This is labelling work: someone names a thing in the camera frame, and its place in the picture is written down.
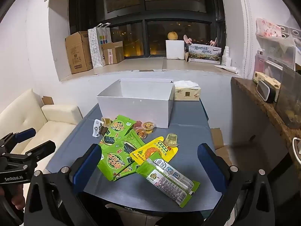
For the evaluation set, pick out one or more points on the brown paper bag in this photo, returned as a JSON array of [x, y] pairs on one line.
[[186, 57]]

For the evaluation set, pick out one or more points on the pink jelly cup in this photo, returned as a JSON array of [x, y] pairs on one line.
[[138, 123], [141, 133]]

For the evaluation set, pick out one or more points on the small open cardboard box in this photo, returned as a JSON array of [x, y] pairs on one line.
[[112, 54]]

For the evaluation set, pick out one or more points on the cream leather sofa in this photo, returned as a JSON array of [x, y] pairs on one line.
[[58, 113]]

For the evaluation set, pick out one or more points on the clear wall organiser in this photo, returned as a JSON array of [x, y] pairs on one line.
[[277, 51]]

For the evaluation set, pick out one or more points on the small brown snack packet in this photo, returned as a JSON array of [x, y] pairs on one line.
[[103, 131]]

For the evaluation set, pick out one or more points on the tissue pack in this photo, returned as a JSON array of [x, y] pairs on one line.
[[185, 94]]

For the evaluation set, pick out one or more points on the yellow snack packet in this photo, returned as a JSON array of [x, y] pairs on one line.
[[152, 151]]

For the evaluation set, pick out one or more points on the dotted white paper bag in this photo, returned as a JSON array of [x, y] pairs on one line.
[[96, 47]]

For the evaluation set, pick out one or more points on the rolled white paper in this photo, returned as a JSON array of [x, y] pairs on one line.
[[228, 68]]

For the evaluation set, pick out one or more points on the black and white device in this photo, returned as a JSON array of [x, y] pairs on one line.
[[264, 90]]

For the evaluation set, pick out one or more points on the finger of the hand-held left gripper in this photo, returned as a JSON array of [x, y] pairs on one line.
[[44, 147], [25, 133]]

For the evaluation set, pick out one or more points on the white foam box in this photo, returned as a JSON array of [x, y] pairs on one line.
[[175, 49]]

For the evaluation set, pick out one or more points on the person's left hand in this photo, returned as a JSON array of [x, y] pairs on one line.
[[18, 200]]

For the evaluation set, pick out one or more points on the small white snack packet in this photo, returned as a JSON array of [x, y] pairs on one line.
[[96, 127]]

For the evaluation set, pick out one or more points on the white plastic bottle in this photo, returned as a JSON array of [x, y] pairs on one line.
[[226, 57]]

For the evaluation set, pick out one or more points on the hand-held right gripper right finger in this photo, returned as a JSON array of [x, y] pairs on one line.
[[211, 167]]

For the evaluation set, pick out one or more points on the pale yellow jelly cup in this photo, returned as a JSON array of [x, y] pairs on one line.
[[170, 139]]

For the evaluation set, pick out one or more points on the landscape printed box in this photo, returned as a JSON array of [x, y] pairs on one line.
[[204, 53]]

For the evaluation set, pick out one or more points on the dark glass window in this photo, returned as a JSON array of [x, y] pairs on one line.
[[131, 4]]

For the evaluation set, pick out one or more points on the large green snack packet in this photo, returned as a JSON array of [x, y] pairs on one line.
[[114, 162]]

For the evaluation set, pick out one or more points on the pink slipper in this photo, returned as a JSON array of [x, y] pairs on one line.
[[213, 42], [187, 39]]

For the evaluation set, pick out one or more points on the long green snack packet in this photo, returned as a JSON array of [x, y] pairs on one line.
[[164, 181]]

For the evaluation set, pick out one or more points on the yellow patterned box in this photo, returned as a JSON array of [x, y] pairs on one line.
[[261, 76]]

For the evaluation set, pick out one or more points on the orange jelly cup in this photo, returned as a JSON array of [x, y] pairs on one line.
[[148, 126]]

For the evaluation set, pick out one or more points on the white cardboard box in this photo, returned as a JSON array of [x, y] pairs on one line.
[[136, 110]]

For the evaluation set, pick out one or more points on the clear plastic container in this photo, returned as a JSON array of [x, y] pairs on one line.
[[290, 98]]

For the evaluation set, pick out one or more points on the small cardboard piece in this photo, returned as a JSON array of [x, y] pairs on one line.
[[48, 100]]

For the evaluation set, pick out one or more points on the large brown cardboard box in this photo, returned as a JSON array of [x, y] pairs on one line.
[[77, 51]]

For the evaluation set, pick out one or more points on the floral pouch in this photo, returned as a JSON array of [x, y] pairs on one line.
[[268, 28]]

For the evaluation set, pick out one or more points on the flat cardboard piece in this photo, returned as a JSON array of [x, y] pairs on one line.
[[217, 137]]

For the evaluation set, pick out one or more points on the green round-logo snack packet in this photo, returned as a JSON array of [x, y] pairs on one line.
[[122, 123]]

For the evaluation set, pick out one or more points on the yellow pomelo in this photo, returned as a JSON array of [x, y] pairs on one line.
[[172, 35]]

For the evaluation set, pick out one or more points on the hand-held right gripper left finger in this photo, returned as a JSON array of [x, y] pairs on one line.
[[88, 167]]

